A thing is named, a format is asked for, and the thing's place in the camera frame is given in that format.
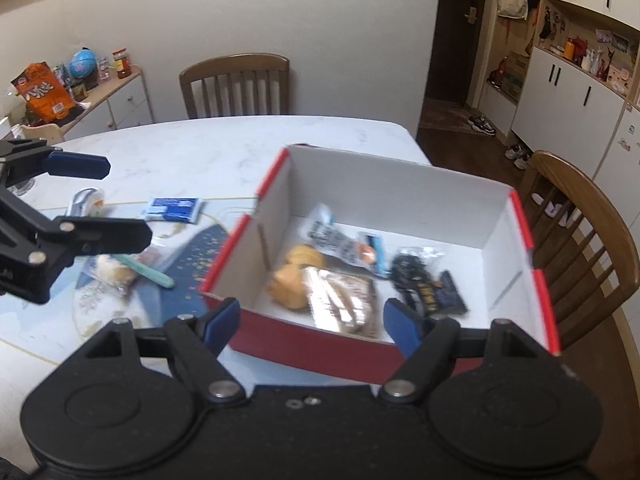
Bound black snack packet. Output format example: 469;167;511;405
420;271;469;315

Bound bagged bread bun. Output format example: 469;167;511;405
82;246;162;297

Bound green toothbrush handle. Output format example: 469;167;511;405
113;255;175;289

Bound bag of black screws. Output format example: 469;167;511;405
388;247;444;316

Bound brown silver snack bag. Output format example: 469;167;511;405
302;266;378;338

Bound blue white wet-wipe packet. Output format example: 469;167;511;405
142;197;202;224

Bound yellow plush toy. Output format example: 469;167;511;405
267;244;326;310

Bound orange chip bag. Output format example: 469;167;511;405
12;62;75;122

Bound side cabinet with drawers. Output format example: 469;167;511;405
61;65;154;141

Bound blue globe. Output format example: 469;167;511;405
68;48;96;80

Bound red lidded jar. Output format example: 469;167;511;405
112;48;131;79

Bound red white cardboard box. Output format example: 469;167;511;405
201;144;560;384

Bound wooden chair behind box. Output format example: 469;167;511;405
520;151;639;349

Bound white grey sneakers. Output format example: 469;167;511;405
504;144;532;170

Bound wooden chair at left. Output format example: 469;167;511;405
179;53;290;119

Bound black white sneakers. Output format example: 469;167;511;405
468;115;497;136

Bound white floor cabinets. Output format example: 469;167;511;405
511;48;625;178

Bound hanging canvas tote bag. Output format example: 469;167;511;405
497;0;528;20

